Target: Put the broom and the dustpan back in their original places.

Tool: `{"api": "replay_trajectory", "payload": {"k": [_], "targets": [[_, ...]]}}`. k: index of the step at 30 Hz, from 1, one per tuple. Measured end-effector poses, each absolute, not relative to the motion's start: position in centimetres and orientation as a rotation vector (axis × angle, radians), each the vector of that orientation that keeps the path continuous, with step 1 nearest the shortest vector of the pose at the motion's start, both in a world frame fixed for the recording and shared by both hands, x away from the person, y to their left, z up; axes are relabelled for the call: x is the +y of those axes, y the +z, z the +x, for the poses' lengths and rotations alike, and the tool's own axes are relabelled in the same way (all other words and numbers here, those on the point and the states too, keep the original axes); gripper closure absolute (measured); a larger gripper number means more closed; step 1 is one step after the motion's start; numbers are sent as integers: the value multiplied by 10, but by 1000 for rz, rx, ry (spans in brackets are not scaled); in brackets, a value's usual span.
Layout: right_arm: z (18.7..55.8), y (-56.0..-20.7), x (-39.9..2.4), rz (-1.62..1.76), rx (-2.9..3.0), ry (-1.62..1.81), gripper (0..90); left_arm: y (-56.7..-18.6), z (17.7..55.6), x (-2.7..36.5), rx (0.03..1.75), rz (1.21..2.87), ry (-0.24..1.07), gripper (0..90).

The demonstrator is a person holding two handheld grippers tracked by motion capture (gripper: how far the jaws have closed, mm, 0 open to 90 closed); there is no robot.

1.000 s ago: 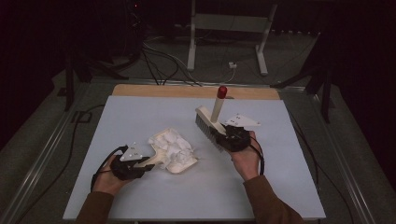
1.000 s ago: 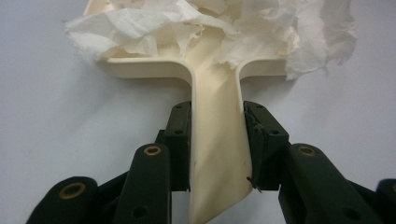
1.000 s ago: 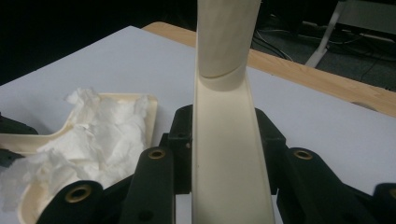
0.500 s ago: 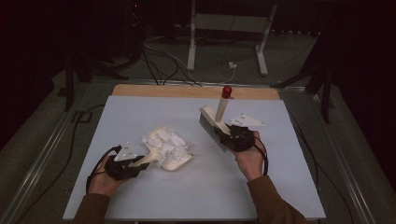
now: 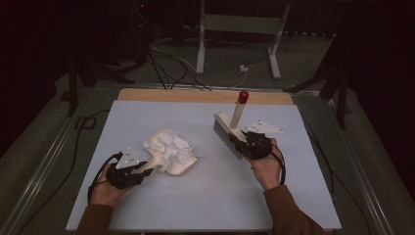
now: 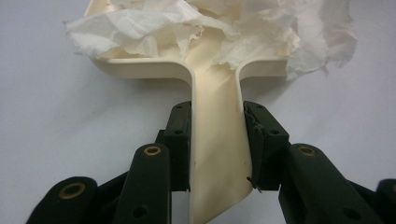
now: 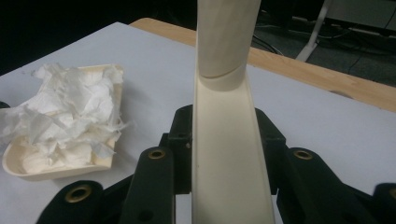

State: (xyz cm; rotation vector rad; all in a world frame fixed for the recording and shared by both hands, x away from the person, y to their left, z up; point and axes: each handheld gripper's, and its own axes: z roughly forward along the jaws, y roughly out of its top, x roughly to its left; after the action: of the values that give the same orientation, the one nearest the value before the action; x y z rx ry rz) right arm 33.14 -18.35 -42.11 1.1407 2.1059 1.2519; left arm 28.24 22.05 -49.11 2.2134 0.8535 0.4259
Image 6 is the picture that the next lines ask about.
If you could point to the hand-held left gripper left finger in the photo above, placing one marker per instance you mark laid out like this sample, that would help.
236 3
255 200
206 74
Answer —
180 149

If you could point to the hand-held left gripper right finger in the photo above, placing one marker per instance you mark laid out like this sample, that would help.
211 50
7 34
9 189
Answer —
264 155

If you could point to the cream plastic dustpan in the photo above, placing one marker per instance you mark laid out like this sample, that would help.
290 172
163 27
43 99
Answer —
218 140

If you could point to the white tissue paper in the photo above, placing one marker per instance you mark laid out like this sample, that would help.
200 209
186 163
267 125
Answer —
140 25

